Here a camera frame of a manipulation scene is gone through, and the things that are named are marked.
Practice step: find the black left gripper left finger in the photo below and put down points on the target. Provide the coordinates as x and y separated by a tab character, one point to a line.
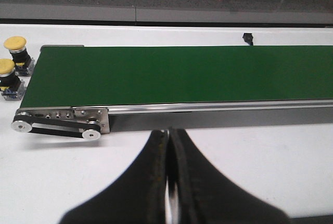
137	196

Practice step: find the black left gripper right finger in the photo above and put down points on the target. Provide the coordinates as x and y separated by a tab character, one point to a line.
206	195

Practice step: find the black drive belt with pulleys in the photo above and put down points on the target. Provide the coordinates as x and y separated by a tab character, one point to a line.
27	123

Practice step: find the green conveyor belt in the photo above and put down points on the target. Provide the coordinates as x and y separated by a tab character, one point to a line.
111	76

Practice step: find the yellow push button corner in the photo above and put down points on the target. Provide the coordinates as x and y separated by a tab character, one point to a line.
12	87

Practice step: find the yellow push button far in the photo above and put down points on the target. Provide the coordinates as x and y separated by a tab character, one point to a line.
24	63

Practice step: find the steel motor mount plate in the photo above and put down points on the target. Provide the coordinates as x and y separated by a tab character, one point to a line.
77	114

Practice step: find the aluminium conveyor side rail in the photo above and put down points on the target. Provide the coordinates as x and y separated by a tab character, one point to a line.
219	106

